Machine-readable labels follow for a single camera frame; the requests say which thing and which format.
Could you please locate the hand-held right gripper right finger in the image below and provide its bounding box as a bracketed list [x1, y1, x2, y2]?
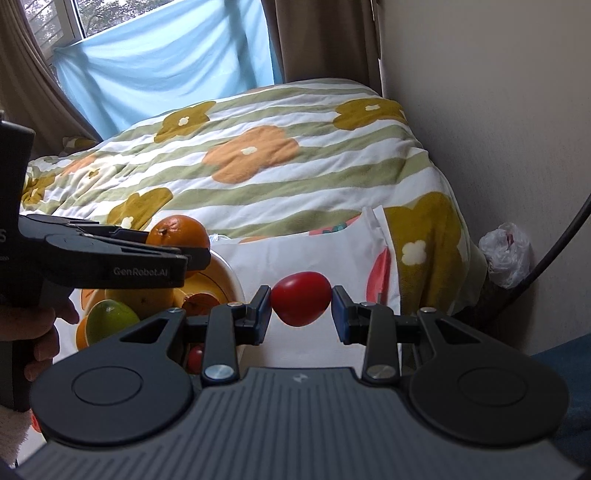
[331, 285, 492, 384]

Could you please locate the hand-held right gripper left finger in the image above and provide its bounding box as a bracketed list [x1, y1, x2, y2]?
[119, 285, 273, 386]

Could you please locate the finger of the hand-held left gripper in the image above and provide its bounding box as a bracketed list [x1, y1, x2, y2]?
[18, 213, 151, 245]
[44, 233, 211, 273]

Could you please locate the green apple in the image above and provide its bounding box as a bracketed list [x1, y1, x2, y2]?
[87, 299, 140, 344]

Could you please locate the large orange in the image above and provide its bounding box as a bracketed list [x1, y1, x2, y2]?
[75, 318, 94, 352]
[146, 215, 211, 264]

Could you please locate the cream oval bowl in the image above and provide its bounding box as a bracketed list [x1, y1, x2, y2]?
[76, 249, 245, 370]

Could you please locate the person's left hand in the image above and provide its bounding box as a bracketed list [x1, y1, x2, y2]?
[0, 295, 80, 384]

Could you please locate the yellow apple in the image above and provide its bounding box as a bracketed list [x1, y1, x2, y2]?
[104, 286, 176, 319]

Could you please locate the small mandarin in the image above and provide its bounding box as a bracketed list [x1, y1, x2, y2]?
[181, 292, 221, 315]

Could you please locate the white fruit print cloth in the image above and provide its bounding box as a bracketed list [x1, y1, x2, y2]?
[208, 205, 408, 371]

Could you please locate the floral striped blanket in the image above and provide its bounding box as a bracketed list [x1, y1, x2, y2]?
[21, 78, 472, 325]

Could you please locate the brown curtain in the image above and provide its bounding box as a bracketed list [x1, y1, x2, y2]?
[261, 0, 387, 99]
[0, 0, 103, 163]

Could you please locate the light blue hanging cloth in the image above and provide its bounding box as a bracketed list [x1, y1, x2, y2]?
[53, 0, 279, 141]

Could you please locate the white plastic bag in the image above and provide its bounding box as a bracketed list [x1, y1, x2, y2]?
[479, 222, 532, 289]

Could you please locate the window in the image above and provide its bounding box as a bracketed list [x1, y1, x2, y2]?
[25, 0, 185, 61]

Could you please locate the dark blue cloth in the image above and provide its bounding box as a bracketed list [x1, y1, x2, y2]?
[530, 335, 591, 464]

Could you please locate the grey cable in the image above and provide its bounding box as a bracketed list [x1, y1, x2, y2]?
[480, 194, 591, 315]

